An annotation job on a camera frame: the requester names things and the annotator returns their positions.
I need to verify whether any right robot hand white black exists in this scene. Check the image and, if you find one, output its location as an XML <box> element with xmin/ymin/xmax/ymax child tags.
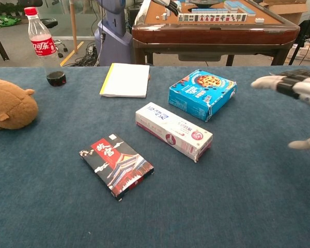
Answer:
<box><xmin>251</xmin><ymin>69</ymin><xmax>310</xmax><ymax>151</ymax></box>

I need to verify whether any white toothpaste box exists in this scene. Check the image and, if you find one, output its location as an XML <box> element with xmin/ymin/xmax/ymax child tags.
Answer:
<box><xmin>135</xmin><ymin>102</ymin><xmax>214</xmax><ymax>163</ymax></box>

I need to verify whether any purple grey robot base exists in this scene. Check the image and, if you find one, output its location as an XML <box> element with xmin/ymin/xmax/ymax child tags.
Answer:
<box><xmin>94</xmin><ymin>0</ymin><xmax>135</xmax><ymax>67</ymax></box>

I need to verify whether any brown cardboard box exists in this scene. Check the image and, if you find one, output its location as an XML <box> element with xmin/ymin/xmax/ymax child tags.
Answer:
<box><xmin>258</xmin><ymin>0</ymin><xmax>310</xmax><ymax>25</ymax></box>

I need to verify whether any blue cookie box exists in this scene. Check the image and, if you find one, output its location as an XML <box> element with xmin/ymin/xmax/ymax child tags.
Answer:
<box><xmin>168</xmin><ymin>69</ymin><xmax>238</xmax><ymax>122</ymax></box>

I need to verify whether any black white background robot hand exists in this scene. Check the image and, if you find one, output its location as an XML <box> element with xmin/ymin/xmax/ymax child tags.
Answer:
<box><xmin>152</xmin><ymin>0</ymin><xmax>183</xmax><ymax>17</ymax></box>

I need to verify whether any black red palace print box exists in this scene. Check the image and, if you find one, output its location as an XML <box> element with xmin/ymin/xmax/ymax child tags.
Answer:
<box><xmin>79</xmin><ymin>133</ymin><xmax>155</xmax><ymax>202</ymax></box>

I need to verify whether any white plastic basket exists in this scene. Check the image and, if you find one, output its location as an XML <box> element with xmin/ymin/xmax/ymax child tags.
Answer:
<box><xmin>284</xmin><ymin>42</ymin><xmax>310</xmax><ymax>63</ymax></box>

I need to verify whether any black tripod leg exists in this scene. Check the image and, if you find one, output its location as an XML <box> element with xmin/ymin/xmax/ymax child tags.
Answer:
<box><xmin>288</xmin><ymin>0</ymin><xmax>310</xmax><ymax>66</ymax></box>

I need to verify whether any brown mahjong table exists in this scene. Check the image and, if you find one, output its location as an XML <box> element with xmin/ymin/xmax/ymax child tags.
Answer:
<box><xmin>131</xmin><ymin>0</ymin><xmax>301</xmax><ymax>67</ymax></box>

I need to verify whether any row of face-up mahjong tiles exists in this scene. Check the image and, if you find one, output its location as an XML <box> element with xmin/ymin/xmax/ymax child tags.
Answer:
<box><xmin>177</xmin><ymin>13</ymin><xmax>248</xmax><ymax>23</ymax></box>

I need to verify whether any white notepad yellow spine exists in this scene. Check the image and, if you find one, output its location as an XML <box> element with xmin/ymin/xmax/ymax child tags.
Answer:
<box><xmin>99</xmin><ymin>63</ymin><xmax>150</xmax><ymax>99</ymax></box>

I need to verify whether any blue felt table cloth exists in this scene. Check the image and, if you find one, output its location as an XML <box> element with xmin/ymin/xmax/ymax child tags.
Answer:
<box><xmin>0</xmin><ymin>65</ymin><xmax>310</xmax><ymax>248</ymax></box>

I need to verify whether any wooden pole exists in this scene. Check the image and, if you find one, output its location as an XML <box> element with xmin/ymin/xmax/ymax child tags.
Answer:
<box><xmin>69</xmin><ymin>0</ymin><xmax>79</xmax><ymax>54</ymax></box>

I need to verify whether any black office stool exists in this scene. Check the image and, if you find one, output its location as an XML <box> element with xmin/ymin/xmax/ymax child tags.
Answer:
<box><xmin>40</xmin><ymin>18</ymin><xmax>69</xmax><ymax>58</ymax></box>

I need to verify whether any cola bottle red label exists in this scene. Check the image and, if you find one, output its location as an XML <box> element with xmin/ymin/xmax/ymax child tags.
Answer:
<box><xmin>24</xmin><ymin>7</ymin><xmax>67</xmax><ymax>87</ymax></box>

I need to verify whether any brown plush toy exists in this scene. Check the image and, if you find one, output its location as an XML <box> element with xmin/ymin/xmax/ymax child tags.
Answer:
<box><xmin>0</xmin><ymin>76</ymin><xmax>39</xmax><ymax>131</ymax></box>

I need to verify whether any black floor cable bundle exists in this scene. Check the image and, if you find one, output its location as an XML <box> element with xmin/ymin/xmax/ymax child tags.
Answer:
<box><xmin>64</xmin><ymin>41</ymin><xmax>102</xmax><ymax>67</ymax></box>

